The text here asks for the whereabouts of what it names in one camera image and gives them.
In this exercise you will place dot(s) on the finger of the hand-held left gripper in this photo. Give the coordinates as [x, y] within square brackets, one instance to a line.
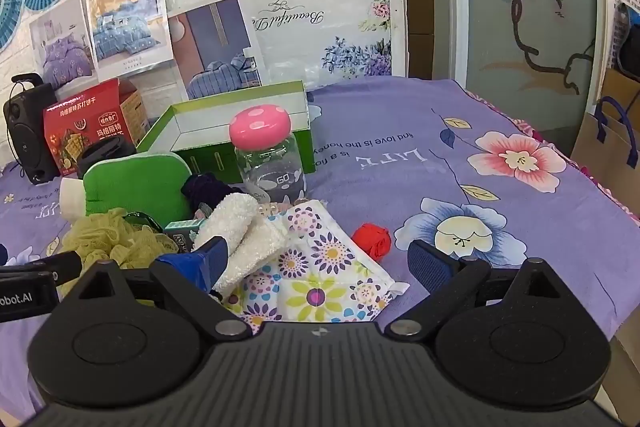
[55, 263]

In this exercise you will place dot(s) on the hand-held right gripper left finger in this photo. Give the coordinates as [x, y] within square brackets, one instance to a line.
[216, 253]

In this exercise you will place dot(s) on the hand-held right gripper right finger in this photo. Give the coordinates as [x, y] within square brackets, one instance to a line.
[429, 264]

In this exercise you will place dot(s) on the white fluffy towel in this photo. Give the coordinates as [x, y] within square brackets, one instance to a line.
[240, 227]

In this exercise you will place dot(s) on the dark green tissue pack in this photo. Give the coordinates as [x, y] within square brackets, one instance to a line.
[184, 234]

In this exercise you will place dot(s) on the yellow-green mesh bath pouf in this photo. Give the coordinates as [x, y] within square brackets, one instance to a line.
[115, 239]

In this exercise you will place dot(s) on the green bath mitt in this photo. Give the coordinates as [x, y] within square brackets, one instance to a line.
[135, 187]

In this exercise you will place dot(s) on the floral print cloth pouch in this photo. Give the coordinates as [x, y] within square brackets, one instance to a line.
[320, 277]

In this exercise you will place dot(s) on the green cardboard box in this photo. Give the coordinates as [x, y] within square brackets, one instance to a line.
[200, 127]

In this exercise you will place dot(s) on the red cloth ball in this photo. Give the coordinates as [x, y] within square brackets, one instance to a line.
[372, 241]

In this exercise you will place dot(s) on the white cloth roll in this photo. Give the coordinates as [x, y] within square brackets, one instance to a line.
[70, 202]

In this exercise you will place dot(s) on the dark purple scrunchie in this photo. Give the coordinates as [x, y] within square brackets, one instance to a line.
[207, 189]

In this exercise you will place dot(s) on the purple floral bedsheet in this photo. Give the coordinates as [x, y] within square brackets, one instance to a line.
[380, 187]

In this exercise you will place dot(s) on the glass bottle with pink cap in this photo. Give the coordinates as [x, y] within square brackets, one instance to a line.
[267, 157]

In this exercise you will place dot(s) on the black cup with lid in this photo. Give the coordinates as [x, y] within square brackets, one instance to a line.
[102, 152]

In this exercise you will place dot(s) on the black speaker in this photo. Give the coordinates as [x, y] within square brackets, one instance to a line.
[27, 132]

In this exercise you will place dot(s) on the red cracker box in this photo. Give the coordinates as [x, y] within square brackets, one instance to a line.
[90, 127]

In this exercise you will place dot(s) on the dark blue bedding photo card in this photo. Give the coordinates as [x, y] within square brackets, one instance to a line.
[215, 42]

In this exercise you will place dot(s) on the purple bedding wall poster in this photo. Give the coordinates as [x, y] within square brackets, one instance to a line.
[62, 47]

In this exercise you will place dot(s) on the blue bedding wall poster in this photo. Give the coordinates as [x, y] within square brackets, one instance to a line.
[125, 22]

